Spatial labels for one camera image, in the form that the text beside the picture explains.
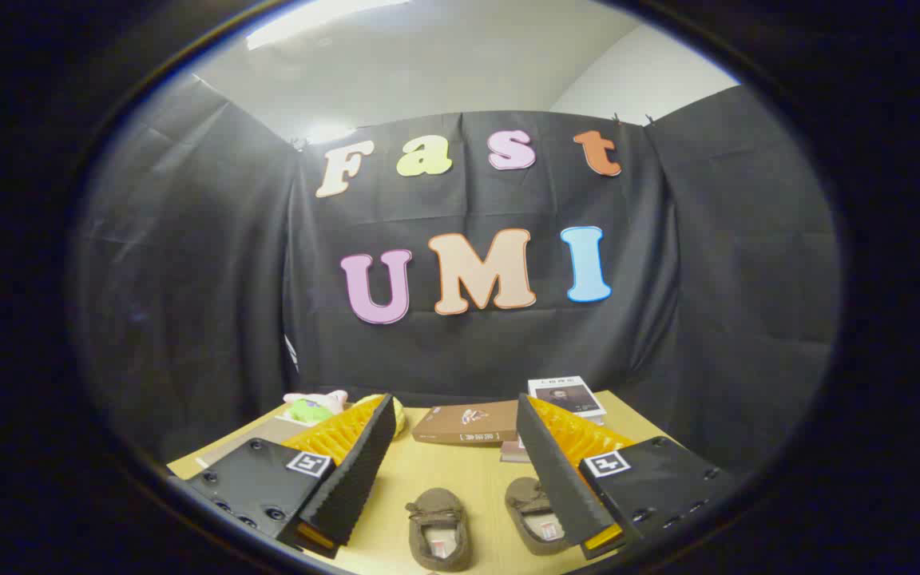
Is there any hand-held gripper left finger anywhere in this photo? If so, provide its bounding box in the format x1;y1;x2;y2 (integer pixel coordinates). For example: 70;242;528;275
187;393;399;560

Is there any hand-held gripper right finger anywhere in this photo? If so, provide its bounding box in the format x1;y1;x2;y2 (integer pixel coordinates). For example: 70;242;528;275
516;393;740;561

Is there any brown fuzzy slipper shoe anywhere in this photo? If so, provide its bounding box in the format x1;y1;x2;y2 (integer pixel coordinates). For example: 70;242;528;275
504;477;573;557
406;487;473;573

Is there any beige fabric storage box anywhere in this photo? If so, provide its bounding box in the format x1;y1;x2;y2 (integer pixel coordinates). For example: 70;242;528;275
203;414;319;468

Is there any yellow plush toy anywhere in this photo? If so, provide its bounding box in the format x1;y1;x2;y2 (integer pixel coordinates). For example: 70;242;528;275
352;394;409;438

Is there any pink and green plush toy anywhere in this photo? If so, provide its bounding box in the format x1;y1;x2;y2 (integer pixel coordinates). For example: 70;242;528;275
283;390;349;424

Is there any white book with portrait cover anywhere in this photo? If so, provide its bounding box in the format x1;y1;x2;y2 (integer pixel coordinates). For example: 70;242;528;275
528;375;607;422

